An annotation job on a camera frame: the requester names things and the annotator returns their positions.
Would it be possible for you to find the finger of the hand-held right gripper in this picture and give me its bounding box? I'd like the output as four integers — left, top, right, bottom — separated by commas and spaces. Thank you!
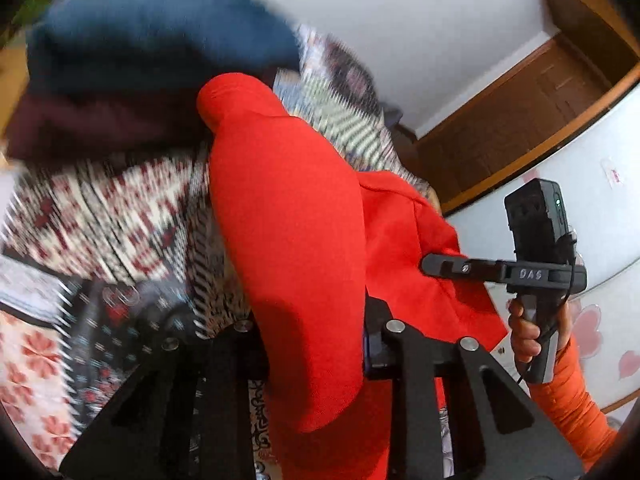
421, 253, 511, 291

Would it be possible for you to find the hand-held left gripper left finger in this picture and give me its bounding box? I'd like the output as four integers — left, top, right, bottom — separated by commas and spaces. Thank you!
60, 317, 266, 480

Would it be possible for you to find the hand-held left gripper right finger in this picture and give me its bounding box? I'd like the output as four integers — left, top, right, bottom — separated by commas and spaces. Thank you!
364, 296, 586, 480

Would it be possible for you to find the red zip-neck pullover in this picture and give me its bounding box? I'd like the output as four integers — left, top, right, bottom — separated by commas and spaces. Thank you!
196, 72, 508, 480

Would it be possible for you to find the person's right forearm orange sleeve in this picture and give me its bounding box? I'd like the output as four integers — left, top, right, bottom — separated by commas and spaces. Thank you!
527, 332, 621, 471

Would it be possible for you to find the person's right hand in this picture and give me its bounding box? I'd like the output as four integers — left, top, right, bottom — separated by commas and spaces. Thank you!
508, 297, 573, 361

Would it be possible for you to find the brown wooden door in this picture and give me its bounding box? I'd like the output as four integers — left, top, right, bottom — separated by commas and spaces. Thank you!
400, 0, 640, 216

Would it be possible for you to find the patterned bedsheet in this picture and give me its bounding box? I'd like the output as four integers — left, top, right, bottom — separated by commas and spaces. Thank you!
0, 22, 451, 480

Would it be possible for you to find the folded maroon garment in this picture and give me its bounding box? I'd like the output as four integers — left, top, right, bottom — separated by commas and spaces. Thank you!
5, 67, 281, 161

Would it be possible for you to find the folded blue fleece garment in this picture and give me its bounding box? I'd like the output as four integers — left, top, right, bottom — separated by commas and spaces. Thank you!
25, 0, 303, 98

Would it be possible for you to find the green patterned bag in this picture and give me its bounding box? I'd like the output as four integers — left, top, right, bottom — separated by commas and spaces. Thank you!
12, 0, 57, 28

